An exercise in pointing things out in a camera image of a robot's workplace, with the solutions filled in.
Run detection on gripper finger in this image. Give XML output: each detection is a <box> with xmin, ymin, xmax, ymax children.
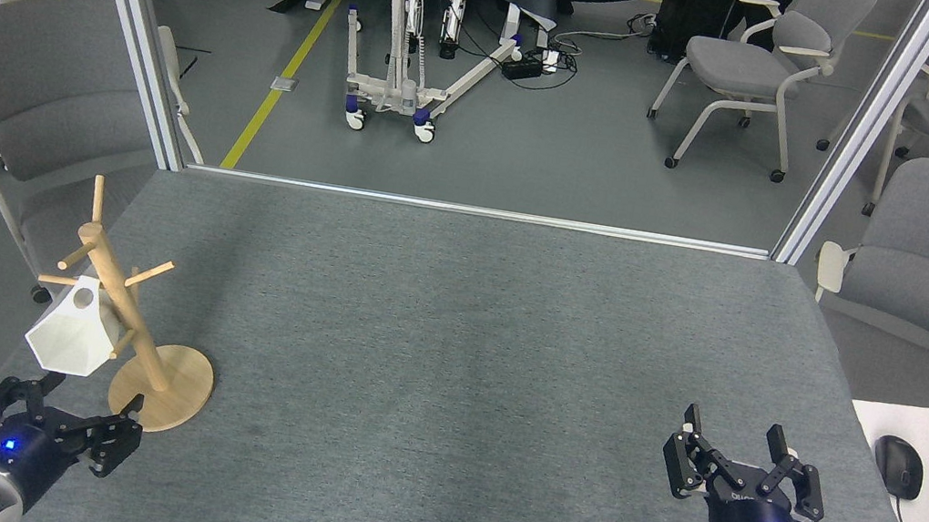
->
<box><xmin>0</xmin><ymin>362</ymin><xmax>67</xmax><ymax>442</ymax></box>
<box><xmin>743</xmin><ymin>421</ymin><xmax>838</xmax><ymax>522</ymax></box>
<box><xmin>48</xmin><ymin>382</ymin><xmax>149</xmax><ymax>486</ymax></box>
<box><xmin>655</xmin><ymin>399</ymin><xmax>753</xmax><ymax>509</ymax></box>

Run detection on white faceted cup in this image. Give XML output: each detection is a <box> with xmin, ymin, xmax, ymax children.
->
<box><xmin>19</xmin><ymin>268</ymin><xmax>140</xmax><ymax>385</ymax></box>

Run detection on wooden cup rack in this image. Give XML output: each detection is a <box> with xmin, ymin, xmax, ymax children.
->
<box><xmin>16</xmin><ymin>168</ymin><xmax>244</xmax><ymax>443</ymax></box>

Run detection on black computer mouse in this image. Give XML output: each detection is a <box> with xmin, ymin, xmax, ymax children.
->
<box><xmin>868</xmin><ymin>434</ymin><xmax>929</xmax><ymax>503</ymax></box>

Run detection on black power strip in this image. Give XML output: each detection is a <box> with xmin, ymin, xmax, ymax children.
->
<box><xmin>499</xmin><ymin>44</ymin><xmax>563</xmax><ymax>87</ymax></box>

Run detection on white stand on wheels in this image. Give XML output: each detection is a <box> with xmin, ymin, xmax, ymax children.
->
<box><xmin>311</xmin><ymin>0</ymin><xmax>531</xmax><ymax>156</ymax></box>

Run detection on silver table edge rail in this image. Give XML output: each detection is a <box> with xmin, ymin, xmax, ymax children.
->
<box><xmin>183</xmin><ymin>161</ymin><xmax>774</xmax><ymax>262</ymax></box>

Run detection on silver aluminium post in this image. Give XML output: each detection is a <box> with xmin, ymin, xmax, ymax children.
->
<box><xmin>41</xmin><ymin>0</ymin><xmax>212</xmax><ymax>174</ymax></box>
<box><xmin>770</xmin><ymin>0</ymin><xmax>929</xmax><ymax>285</ymax></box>

